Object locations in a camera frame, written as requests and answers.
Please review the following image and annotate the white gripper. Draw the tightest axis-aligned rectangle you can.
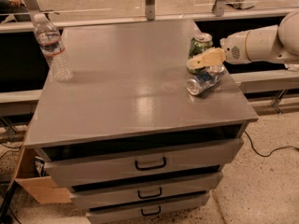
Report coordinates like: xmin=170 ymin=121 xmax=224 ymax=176
xmin=187 ymin=31 xmax=250 ymax=69

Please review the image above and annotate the green soda can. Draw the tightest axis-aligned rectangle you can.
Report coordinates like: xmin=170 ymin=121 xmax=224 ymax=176
xmin=187 ymin=32 xmax=213 ymax=75

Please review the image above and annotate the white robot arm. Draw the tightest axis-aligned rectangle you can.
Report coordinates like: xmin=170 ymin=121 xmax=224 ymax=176
xmin=187 ymin=10 xmax=299 ymax=70

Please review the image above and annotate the silver blue redbull can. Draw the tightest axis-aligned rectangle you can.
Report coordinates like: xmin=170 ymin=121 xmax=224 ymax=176
xmin=186 ymin=64 xmax=226 ymax=96

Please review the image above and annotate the grey drawer cabinet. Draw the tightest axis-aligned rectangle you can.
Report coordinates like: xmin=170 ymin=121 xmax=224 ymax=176
xmin=23 ymin=18 xmax=259 ymax=224

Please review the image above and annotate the middle grey drawer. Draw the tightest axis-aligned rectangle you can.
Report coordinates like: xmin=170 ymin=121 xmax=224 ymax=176
xmin=70 ymin=172 xmax=223 ymax=209

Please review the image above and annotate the grey drawer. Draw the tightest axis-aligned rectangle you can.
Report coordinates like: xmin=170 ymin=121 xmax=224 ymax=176
xmin=70 ymin=172 xmax=223 ymax=209
xmin=86 ymin=191 xmax=209 ymax=224
xmin=45 ymin=138 xmax=243 ymax=187

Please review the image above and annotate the bottom grey drawer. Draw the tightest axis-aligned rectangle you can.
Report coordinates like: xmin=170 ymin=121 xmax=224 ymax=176
xmin=86 ymin=191 xmax=209 ymax=224

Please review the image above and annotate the clear plastic water bottle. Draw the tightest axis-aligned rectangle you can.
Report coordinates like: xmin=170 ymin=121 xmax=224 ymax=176
xmin=34 ymin=13 xmax=73 ymax=82

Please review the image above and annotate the top grey drawer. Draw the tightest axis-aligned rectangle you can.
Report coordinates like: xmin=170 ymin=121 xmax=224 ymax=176
xmin=45 ymin=138 xmax=243 ymax=187

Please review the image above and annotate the person in background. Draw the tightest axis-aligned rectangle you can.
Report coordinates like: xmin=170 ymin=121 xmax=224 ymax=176
xmin=0 ymin=0 xmax=31 ymax=22

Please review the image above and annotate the brown cardboard box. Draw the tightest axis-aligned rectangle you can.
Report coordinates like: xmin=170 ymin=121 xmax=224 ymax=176
xmin=12 ymin=147 xmax=71 ymax=204

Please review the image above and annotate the black floor cable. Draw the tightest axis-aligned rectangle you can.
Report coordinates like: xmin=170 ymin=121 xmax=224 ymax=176
xmin=243 ymin=130 xmax=299 ymax=158

